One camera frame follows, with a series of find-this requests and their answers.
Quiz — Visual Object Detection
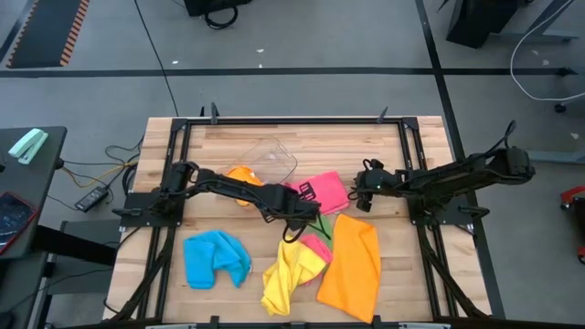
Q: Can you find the black computer tower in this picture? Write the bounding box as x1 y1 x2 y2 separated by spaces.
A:
184 0 253 17

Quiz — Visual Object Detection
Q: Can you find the clear plastic bin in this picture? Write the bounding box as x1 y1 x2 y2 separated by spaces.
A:
218 136 299 207

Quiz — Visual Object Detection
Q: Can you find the black side desk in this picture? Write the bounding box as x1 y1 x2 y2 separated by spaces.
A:
0 126 69 260

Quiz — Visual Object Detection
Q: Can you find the yellow microfiber towel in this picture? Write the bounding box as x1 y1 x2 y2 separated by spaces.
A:
260 239 328 317

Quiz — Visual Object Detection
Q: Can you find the black mat with orange stripes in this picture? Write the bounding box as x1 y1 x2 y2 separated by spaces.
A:
6 0 90 69

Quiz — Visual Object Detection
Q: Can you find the black coiled cable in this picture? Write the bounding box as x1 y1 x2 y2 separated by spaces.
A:
204 4 239 31

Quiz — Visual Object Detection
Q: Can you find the black floor cable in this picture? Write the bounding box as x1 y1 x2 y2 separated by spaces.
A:
133 0 180 118

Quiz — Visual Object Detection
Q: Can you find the mint green stapler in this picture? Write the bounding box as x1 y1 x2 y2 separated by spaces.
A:
7 128 49 165

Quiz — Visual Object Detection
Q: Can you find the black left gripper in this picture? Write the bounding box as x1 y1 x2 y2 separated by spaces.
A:
273 181 321 235

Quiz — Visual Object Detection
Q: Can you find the grey desk base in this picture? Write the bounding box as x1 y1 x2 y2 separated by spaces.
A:
43 218 122 296

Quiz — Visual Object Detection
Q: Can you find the green microfiber towel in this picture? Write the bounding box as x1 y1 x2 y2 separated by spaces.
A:
314 214 335 250

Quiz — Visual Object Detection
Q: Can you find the black equipment cabinet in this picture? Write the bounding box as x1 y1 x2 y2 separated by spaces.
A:
446 0 520 49

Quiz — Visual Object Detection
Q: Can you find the smartphone in red case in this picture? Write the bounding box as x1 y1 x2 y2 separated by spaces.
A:
0 191 40 256

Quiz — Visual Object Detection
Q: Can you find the red wheeled cart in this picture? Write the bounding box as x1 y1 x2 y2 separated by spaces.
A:
560 185 585 265

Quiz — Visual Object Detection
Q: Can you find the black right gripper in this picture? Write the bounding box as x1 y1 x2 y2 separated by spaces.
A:
354 158 399 213

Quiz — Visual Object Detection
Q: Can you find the black aluminium table frame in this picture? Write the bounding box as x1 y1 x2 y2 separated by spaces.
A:
102 115 506 329

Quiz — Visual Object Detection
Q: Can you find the orange microfiber towel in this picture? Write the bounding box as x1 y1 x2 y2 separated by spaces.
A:
316 213 383 324
226 164 265 207

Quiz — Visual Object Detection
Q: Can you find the yellow floor cable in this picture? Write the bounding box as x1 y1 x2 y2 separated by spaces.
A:
61 162 127 189

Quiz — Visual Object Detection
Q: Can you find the black power adapter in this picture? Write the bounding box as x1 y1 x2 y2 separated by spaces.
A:
74 186 110 213

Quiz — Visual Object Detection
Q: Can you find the blue microfiber towel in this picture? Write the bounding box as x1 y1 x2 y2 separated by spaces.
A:
183 228 252 291

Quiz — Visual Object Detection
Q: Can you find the grey metal desk foot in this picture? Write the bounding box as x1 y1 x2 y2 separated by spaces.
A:
532 150 585 165
493 27 582 43

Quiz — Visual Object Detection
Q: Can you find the white floor cable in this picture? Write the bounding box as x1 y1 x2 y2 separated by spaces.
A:
510 0 585 102

